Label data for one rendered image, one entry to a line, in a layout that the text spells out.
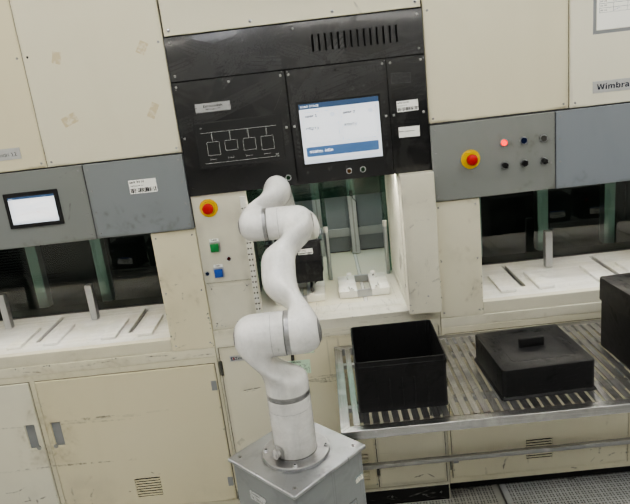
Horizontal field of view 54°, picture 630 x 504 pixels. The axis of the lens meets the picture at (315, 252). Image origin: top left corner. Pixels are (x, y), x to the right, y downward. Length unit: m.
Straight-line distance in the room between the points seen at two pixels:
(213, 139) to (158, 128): 0.20
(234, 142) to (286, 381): 0.95
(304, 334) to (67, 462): 1.53
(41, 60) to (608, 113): 1.97
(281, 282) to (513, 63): 1.16
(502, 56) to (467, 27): 0.16
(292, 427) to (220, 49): 1.27
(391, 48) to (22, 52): 1.26
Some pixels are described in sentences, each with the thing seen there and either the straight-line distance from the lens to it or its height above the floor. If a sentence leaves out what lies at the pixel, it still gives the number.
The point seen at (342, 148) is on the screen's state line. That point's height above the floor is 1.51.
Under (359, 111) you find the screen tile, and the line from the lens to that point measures 2.22.
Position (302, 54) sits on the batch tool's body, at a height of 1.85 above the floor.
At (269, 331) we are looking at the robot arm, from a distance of 1.61.
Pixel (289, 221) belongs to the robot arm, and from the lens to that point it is 1.83.
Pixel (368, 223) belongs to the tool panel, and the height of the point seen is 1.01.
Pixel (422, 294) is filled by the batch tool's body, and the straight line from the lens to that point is 2.34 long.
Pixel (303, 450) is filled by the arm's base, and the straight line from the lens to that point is 1.77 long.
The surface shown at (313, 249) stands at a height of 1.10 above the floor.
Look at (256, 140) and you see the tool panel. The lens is 2.23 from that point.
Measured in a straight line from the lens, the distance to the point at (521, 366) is 2.00.
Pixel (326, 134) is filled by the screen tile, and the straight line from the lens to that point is 2.22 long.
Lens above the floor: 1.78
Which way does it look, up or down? 16 degrees down
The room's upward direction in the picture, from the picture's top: 7 degrees counter-clockwise
